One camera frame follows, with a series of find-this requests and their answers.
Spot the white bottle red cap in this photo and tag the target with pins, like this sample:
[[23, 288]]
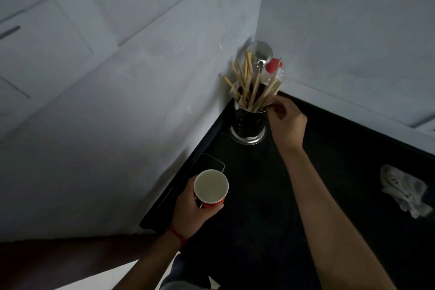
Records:
[[273, 66]]

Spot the black smartphone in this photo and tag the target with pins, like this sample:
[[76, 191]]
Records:
[[209, 162]]

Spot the person's left hand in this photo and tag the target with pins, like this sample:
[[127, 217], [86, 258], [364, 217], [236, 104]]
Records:
[[187, 215]]

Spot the brown wooden panel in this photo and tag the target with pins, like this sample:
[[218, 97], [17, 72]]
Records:
[[51, 262]]

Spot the dark blue jeans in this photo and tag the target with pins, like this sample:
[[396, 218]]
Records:
[[183, 274]]

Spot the person's left forearm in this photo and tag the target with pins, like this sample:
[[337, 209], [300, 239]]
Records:
[[149, 269]]

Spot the person's right forearm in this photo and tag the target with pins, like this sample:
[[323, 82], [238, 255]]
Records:
[[333, 225]]

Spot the grey cleaning rag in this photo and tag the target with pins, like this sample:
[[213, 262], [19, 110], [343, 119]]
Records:
[[404, 191]]

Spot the black stone countertop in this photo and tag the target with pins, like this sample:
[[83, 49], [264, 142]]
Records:
[[265, 215]]

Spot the perforated metal utensil holder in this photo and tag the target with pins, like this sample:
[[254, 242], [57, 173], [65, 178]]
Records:
[[248, 123]]

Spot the person's right hand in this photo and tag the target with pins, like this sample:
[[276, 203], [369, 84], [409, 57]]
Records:
[[289, 126]]

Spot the steel ladle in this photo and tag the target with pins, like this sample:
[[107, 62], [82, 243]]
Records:
[[260, 51]]

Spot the red paper cup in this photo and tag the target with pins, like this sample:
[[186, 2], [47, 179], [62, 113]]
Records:
[[210, 186]]

